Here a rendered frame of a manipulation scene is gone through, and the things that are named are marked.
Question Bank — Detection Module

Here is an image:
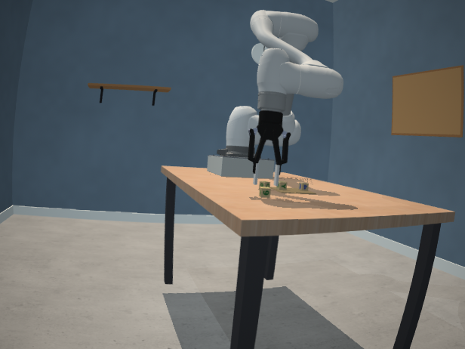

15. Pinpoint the tan flat mat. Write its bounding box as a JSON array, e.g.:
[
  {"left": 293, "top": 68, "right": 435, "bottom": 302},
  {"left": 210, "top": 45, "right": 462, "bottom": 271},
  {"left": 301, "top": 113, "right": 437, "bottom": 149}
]
[{"left": 270, "top": 187, "right": 316, "bottom": 194}]

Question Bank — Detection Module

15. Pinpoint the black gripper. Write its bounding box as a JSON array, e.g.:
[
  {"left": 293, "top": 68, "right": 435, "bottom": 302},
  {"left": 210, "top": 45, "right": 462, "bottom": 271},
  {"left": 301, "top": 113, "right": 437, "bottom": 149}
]
[{"left": 248, "top": 110, "right": 291, "bottom": 186}]

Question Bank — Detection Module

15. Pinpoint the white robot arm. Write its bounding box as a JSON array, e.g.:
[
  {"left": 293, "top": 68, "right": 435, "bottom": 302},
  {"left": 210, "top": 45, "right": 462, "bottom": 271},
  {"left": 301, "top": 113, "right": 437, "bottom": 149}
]
[{"left": 216, "top": 10, "right": 343, "bottom": 158}]

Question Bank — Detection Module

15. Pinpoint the tan letter block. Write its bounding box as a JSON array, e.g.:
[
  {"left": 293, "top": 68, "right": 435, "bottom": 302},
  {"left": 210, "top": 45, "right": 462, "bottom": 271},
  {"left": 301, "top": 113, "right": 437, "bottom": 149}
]
[
  {"left": 276, "top": 181, "right": 287, "bottom": 190},
  {"left": 259, "top": 187, "right": 271, "bottom": 198},
  {"left": 298, "top": 182, "right": 309, "bottom": 191},
  {"left": 259, "top": 181, "right": 270, "bottom": 189}
]

